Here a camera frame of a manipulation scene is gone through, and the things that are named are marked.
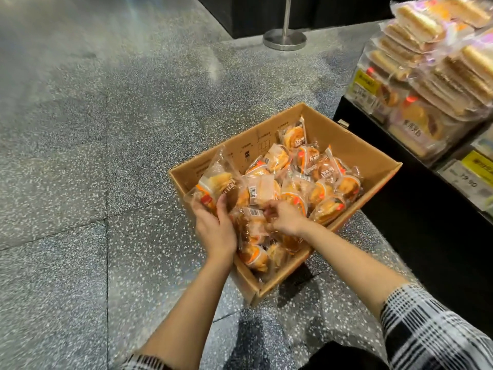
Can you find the person's right hand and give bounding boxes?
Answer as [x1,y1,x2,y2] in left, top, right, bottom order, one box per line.
[263,200,311,238]

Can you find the person's left hand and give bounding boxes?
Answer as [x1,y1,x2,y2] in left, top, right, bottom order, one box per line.
[191,194,238,261]

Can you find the clear bread packet barcode sticker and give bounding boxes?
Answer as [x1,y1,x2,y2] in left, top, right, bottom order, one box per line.
[230,206,279,245]

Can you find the clear bread packet orange label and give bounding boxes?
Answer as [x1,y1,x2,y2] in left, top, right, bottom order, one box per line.
[184,147,242,216]

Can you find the person's left forearm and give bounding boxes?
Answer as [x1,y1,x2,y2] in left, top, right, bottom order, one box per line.
[129,255,236,370]

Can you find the person's right forearm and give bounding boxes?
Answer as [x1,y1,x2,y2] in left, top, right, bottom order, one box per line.
[300,219,493,370]

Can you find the pile of wrapped bread packets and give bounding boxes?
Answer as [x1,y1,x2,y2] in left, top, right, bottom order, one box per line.
[230,116,365,275]

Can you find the brown cardboard box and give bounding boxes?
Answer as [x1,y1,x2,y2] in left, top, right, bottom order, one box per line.
[168,103,403,307]

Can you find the black display shelf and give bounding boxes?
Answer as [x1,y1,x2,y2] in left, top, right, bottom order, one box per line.
[333,97,493,329]

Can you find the yellow white price tag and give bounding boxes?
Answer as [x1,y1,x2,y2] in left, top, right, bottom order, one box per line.
[344,68,383,115]
[438,150,493,213]

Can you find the person's black trousers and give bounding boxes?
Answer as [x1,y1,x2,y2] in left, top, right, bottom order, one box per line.
[300,340,390,370]

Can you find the black counter base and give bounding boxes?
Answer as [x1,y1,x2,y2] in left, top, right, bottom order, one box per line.
[193,0,395,40]

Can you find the stack of wrapped sandwich packets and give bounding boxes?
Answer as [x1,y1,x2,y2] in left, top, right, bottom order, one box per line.
[364,0,493,122]

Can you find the silver stanchion post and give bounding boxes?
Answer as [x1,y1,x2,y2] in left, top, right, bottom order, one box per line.
[263,0,308,51]

